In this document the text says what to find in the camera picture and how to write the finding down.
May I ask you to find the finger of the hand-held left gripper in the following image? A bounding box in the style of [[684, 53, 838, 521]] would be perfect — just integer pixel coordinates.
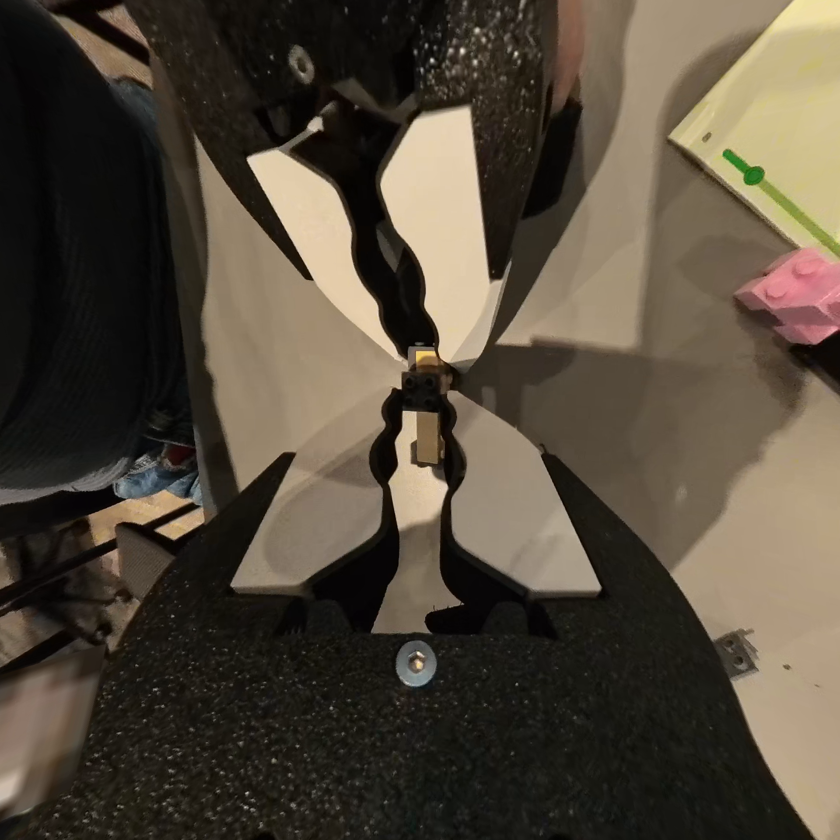
[[376, 104, 504, 371], [247, 144, 409, 360]]

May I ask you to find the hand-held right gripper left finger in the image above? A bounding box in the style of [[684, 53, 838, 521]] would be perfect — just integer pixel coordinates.
[[228, 388, 403, 599]]

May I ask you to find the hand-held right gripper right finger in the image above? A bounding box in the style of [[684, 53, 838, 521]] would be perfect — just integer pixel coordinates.
[[441, 392, 605, 601]]

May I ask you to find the yellow and black brick assembly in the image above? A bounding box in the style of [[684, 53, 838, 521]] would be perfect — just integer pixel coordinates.
[[407, 343, 450, 469]]

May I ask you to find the person's left hand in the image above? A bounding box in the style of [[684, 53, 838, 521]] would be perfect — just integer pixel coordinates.
[[546, 0, 587, 107]]

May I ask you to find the person's dark knitted sweater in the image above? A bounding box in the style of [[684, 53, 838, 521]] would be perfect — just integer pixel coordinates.
[[0, 0, 199, 494]]

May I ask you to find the long black brick block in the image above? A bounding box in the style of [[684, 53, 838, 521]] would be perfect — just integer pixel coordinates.
[[791, 341, 840, 396]]

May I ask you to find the instruction booklet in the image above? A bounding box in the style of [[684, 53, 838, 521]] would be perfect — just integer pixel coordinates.
[[668, 0, 840, 261]]

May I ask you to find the pink pig brick figure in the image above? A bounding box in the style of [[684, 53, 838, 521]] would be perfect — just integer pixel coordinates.
[[734, 248, 840, 346]]

